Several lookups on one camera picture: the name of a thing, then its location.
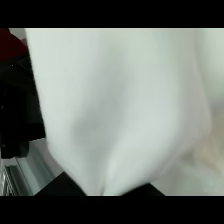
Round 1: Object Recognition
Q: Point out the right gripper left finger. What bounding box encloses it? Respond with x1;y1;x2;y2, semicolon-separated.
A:
34;171;88;197

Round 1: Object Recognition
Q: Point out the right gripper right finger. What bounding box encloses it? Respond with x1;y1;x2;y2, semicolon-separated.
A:
122;181;166;197

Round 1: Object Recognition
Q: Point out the white T-shirt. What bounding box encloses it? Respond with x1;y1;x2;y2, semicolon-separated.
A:
24;28;224;197

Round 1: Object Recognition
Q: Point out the silver frame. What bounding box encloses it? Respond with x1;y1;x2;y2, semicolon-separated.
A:
0;139;65;197

